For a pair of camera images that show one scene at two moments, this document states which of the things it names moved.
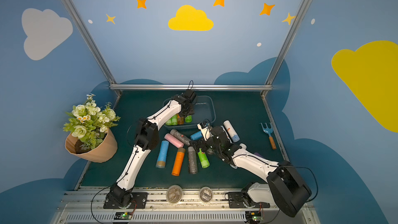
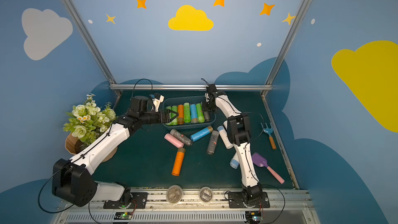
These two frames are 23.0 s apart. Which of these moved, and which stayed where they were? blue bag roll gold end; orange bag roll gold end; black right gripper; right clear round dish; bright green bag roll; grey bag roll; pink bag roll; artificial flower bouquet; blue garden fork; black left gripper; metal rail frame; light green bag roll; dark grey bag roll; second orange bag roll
Moved: black left gripper; bright green bag roll; black right gripper; grey bag roll; blue bag roll gold end
Stayed: artificial flower bouquet; light green bag roll; second orange bag roll; right clear round dish; blue garden fork; pink bag roll; metal rail frame; dark grey bag roll; orange bag roll gold end
